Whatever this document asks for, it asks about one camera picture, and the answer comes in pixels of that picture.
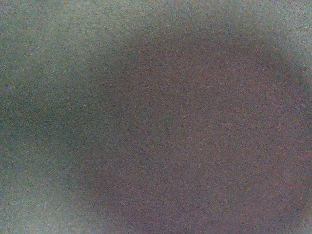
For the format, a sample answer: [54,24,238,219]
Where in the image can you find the black tablecloth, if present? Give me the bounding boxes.
[0,0,312,234]

